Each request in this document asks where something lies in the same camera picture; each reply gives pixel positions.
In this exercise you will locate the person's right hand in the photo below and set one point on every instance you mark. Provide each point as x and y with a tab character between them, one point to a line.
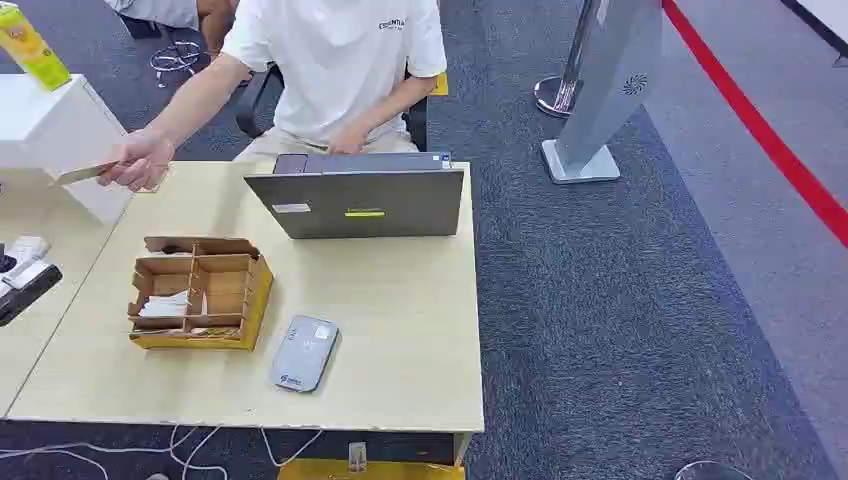
140	162

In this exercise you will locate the person's left hand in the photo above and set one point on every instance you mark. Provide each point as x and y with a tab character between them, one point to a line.
349	140

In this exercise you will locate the pale card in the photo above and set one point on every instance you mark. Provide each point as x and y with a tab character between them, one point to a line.
83	173

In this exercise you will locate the grey laptop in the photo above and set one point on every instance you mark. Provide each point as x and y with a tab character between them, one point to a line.
361	202

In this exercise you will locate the person in white shirt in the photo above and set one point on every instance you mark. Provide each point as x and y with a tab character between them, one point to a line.
338	73

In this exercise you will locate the white cabinet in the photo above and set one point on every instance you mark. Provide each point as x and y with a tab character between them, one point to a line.
56	129

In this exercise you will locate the black office chair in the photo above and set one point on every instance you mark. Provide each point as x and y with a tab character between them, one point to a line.
262	99

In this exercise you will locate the chrome chair base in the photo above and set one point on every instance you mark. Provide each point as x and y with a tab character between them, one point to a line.
175	58

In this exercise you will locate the white adapter block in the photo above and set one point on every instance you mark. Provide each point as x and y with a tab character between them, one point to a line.
25	250

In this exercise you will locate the white card stack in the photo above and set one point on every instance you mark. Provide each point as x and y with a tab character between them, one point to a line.
166	305

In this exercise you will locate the person in background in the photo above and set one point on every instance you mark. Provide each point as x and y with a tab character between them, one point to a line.
179	13

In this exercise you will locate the wooden card box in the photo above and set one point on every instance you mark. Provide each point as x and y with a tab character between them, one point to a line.
228	291

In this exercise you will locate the yellow-green drink carton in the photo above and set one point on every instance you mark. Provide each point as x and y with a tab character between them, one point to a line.
30	46

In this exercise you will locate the black device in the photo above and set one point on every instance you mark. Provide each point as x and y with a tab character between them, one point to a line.
23	295

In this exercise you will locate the grey card reader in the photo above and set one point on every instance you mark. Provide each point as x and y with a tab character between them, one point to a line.
304	354

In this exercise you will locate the grey kiosk stand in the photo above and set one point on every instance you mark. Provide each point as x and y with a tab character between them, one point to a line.
606	93

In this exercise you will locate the yellow box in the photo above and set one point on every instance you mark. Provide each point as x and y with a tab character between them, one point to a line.
371	471

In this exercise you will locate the round glass rim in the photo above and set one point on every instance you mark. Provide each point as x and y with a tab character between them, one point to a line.
712	472

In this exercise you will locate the chrome stanchion post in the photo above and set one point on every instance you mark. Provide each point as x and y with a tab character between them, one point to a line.
563	79

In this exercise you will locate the metal bracket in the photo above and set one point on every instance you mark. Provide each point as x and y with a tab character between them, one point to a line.
357	457

